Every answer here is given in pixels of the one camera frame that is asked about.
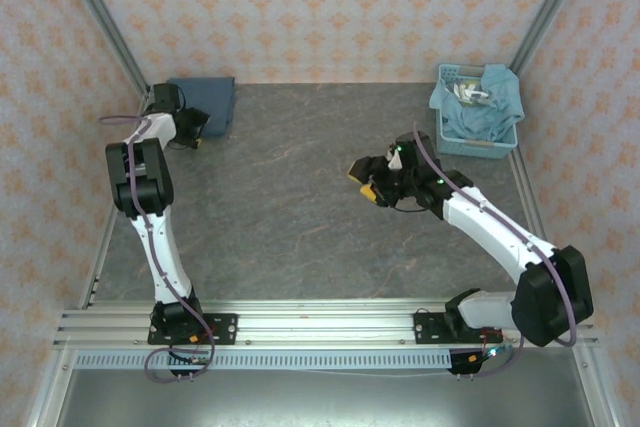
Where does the slate blue t-shirt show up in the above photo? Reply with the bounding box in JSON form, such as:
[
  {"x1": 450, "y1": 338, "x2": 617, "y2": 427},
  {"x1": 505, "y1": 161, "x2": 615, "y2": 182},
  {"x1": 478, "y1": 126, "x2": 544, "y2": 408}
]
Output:
[{"x1": 166, "y1": 76, "x2": 237, "y2": 138}]

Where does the light blue plastic basket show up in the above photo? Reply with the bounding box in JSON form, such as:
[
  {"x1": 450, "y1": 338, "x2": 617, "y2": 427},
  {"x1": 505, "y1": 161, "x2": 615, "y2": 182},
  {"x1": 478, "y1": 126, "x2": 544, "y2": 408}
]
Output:
[{"x1": 436, "y1": 63, "x2": 520, "y2": 160}]

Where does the white patterned cloth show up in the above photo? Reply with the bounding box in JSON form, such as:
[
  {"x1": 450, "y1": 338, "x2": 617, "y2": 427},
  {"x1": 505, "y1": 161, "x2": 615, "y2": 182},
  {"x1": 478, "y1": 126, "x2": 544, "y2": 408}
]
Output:
[{"x1": 452, "y1": 79, "x2": 494, "y2": 108}]

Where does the light blue t-shirt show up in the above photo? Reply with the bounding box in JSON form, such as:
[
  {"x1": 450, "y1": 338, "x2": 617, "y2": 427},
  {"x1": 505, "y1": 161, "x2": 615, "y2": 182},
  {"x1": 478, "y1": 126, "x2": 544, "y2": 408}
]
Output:
[{"x1": 428, "y1": 63, "x2": 526, "y2": 143}]

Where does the black controller box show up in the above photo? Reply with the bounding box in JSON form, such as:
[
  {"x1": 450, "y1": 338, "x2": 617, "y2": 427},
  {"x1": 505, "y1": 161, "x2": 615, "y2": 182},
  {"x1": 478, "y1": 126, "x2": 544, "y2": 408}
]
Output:
[
  {"x1": 167, "y1": 344, "x2": 212, "y2": 379},
  {"x1": 448, "y1": 346, "x2": 501, "y2": 378}
]

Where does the grey metal panel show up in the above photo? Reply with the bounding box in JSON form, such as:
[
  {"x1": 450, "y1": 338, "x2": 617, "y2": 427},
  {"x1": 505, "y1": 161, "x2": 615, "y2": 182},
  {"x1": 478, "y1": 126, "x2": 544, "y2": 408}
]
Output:
[{"x1": 27, "y1": 364, "x2": 619, "y2": 427}]

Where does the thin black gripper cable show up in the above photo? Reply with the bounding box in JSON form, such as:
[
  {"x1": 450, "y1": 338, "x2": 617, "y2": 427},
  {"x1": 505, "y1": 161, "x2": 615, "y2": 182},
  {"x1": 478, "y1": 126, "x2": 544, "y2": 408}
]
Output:
[{"x1": 389, "y1": 194, "x2": 431, "y2": 213}]

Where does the aluminium frame post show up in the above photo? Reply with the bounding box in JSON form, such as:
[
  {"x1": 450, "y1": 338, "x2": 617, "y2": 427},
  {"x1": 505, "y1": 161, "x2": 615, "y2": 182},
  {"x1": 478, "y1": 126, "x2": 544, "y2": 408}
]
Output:
[
  {"x1": 509, "y1": 0, "x2": 596, "y2": 78},
  {"x1": 54, "y1": 0, "x2": 151, "y2": 93}
]

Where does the aluminium mounting rail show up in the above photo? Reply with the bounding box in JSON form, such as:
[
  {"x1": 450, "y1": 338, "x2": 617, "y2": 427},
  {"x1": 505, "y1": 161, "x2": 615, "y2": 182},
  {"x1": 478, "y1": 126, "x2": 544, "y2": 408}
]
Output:
[{"x1": 54, "y1": 300, "x2": 601, "y2": 348}]

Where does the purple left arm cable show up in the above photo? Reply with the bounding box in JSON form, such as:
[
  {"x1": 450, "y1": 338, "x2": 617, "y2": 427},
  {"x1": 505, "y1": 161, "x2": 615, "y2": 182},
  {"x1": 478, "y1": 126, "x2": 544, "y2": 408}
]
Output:
[{"x1": 98, "y1": 114, "x2": 217, "y2": 384}]

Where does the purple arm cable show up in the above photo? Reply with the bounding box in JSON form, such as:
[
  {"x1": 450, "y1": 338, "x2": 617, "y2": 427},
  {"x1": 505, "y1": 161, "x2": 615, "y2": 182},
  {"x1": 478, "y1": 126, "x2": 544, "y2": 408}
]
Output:
[
  {"x1": 412, "y1": 120, "x2": 581, "y2": 381},
  {"x1": 98, "y1": 114, "x2": 217, "y2": 384}
]

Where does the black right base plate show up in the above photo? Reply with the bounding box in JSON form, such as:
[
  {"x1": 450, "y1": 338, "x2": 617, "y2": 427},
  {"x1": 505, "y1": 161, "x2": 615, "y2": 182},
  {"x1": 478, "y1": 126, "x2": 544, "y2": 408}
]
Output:
[{"x1": 413, "y1": 311, "x2": 504, "y2": 346}]

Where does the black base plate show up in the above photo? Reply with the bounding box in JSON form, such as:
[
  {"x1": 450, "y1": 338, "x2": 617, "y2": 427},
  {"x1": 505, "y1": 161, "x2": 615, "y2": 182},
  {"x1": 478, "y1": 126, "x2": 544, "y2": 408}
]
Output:
[
  {"x1": 413, "y1": 311, "x2": 504, "y2": 346},
  {"x1": 148, "y1": 314, "x2": 239, "y2": 346}
]

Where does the slotted grey cable duct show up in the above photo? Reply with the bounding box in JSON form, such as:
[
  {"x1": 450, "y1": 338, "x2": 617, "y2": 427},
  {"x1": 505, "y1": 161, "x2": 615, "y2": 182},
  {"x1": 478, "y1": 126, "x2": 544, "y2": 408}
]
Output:
[{"x1": 74, "y1": 351, "x2": 454, "y2": 371}]

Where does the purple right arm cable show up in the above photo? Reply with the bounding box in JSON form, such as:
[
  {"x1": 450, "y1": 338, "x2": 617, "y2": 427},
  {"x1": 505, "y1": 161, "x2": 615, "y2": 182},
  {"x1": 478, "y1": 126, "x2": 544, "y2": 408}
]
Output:
[{"x1": 412, "y1": 120, "x2": 581, "y2": 381}]

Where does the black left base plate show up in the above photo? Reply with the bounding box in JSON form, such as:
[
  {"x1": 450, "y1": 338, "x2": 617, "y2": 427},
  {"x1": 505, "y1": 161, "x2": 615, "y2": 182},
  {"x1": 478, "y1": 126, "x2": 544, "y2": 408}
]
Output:
[{"x1": 148, "y1": 314, "x2": 239, "y2": 346}]

